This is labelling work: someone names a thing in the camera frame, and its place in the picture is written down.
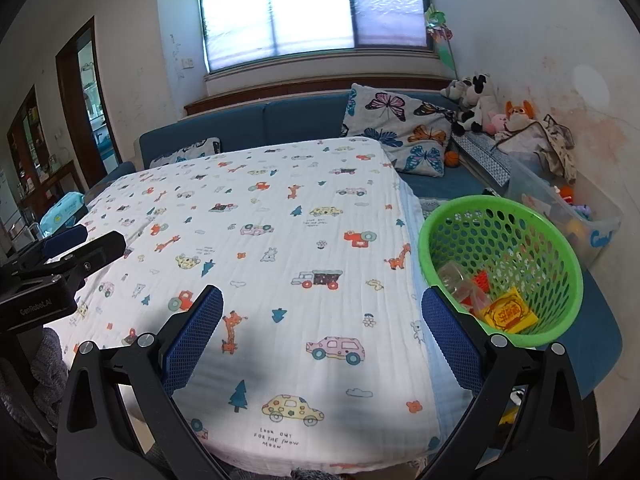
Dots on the person's left forearm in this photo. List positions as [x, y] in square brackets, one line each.
[45, 360]

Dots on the clear plastic storage box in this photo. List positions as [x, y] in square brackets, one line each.
[600, 230]

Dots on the green pinwheel decoration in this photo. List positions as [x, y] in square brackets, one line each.
[442, 40]

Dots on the yellow snack packet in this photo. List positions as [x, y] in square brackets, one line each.
[510, 312]

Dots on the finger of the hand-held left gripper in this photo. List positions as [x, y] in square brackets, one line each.
[67, 237]
[95, 255]

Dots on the beige cloth pile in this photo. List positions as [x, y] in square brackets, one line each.
[545, 145]

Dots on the small orange ball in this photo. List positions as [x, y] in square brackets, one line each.
[452, 159]

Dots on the green plastic basket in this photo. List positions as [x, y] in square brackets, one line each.
[495, 204]

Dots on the blue sofa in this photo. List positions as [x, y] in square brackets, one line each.
[300, 120]

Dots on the wooden wall ledge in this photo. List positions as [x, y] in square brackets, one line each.
[310, 92]

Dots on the red printed snack cup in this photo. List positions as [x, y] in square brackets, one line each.
[482, 285]

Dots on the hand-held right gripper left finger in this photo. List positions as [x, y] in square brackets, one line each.
[192, 340]

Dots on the dark wooden table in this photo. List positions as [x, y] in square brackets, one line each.
[55, 180]

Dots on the blue patterned folded cloth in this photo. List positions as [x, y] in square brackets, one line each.
[487, 157]

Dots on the grey plush toy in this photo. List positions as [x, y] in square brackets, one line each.
[455, 90]

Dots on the blue wet wipes pack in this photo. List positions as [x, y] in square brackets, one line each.
[62, 212]

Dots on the pink plush toy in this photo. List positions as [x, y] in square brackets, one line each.
[497, 124]

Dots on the wooden shelf cabinet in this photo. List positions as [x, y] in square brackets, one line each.
[27, 140]

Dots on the butterfly print pillow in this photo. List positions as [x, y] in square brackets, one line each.
[395, 130]

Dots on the brown door frame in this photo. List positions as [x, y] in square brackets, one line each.
[67, 110]

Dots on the orange fox plush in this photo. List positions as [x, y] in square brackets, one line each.
[520, 115]

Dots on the black and white cow plush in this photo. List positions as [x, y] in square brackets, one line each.
[477, 105]

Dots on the small printed pillow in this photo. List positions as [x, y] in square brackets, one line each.
[187, 152]

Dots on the window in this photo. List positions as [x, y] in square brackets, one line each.
[315, 10]

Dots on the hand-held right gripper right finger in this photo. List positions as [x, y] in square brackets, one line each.
[450, 340]

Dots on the clear bottle with yellow label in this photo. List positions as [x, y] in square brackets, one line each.
[455, 280]

